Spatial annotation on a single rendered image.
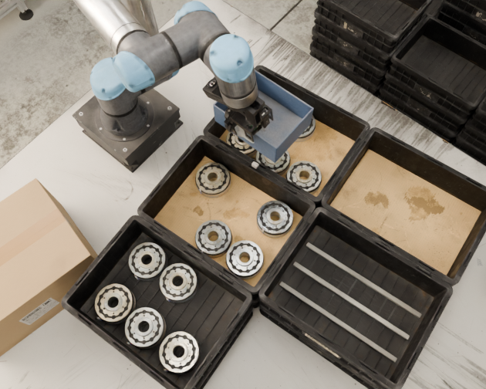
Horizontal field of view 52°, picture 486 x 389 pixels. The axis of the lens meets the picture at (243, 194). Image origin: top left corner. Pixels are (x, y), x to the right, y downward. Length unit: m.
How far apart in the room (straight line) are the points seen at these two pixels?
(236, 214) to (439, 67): 1.30
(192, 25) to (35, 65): 2.12
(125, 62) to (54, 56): 2.10
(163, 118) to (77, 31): 1.53
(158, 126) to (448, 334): 1.08
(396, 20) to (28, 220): 1.69
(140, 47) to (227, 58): 0.16
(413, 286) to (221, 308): 0.52
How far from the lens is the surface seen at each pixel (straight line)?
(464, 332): 1.59
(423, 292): 1.44
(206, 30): 0.96
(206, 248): 1.38
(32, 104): 2.88
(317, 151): 1.53
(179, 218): 1.45
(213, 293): 1.38
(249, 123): 1.07
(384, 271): 1.43
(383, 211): 1.48
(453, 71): 2.40
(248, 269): 1.36
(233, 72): 0.90
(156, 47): 0.94
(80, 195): 1.71
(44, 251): 1.45
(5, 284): 1.47
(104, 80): 1.49
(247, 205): 1.45
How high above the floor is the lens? 2.17
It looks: 66 degrees down
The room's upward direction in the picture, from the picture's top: 4 degrees counter-clockwise
